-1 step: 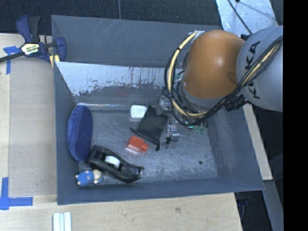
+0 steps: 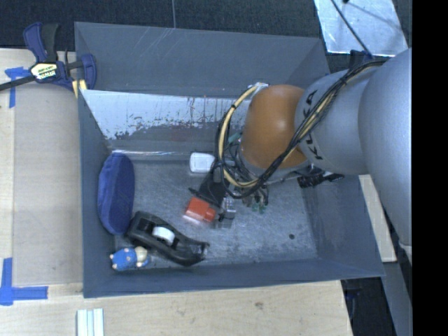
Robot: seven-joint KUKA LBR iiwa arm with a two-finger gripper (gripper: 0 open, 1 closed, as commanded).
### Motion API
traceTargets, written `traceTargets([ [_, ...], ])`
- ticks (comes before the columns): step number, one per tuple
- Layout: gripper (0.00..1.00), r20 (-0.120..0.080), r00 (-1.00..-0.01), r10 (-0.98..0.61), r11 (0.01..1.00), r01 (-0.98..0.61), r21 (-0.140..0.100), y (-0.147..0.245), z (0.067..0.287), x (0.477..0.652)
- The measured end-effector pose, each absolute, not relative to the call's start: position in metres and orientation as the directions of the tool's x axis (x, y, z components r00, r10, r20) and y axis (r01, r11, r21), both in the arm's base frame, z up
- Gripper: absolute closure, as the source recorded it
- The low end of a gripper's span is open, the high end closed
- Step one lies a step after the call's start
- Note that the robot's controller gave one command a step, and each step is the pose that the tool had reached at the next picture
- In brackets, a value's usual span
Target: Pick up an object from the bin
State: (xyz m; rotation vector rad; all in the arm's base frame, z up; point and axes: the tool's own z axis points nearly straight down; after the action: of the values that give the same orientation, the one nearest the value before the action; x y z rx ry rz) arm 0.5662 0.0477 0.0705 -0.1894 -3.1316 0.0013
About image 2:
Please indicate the pale wood flat board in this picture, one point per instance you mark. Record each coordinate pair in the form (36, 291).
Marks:
(45, 187)

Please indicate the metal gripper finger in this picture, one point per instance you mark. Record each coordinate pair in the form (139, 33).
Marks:
(229, 205)
(226, 221)

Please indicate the blue toy animal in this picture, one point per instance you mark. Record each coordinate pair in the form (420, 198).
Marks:
(126, 259)

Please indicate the black tape dispenser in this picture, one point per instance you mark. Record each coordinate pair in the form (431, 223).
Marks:
(154, 238)

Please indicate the dark blue oval pouch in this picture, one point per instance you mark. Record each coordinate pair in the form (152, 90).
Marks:
(115, 194)

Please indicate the black cylinder on white bracket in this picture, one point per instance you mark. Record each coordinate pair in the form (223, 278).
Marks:
(316, 180)

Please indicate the white rounded box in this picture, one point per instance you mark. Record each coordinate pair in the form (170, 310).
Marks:
(202, 162)

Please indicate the red box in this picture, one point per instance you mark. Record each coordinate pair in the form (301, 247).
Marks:
(199, 208)

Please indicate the grey metal bin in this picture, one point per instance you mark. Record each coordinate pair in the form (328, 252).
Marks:
(245, 243)

